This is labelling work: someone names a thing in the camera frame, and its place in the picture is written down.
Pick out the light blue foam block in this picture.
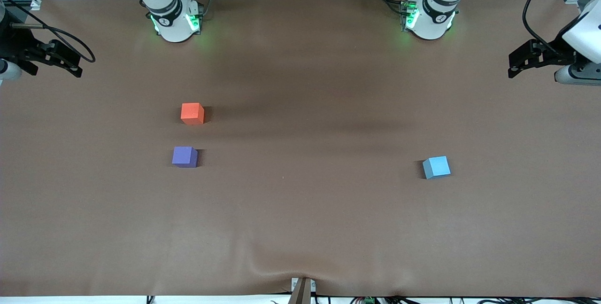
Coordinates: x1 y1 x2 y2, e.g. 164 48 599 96
422 156 451 180

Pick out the orange foam block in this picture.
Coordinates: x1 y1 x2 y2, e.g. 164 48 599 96
181 102 205 125

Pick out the purple foam block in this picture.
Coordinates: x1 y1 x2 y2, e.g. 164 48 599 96
172 146 198 168

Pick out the brown table cover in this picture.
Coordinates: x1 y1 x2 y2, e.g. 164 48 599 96
0 0 601 297

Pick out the black right camera cable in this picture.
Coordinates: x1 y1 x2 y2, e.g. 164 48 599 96
0 0 96 64

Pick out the black camera cable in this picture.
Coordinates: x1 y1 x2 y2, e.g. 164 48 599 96
0 0 96 64
522 0 585 58

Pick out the black left camera cable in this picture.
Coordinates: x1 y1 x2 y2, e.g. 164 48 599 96
522 0 585 58

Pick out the brown camera mount post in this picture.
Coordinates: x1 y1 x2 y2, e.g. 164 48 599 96
290 277 316 304

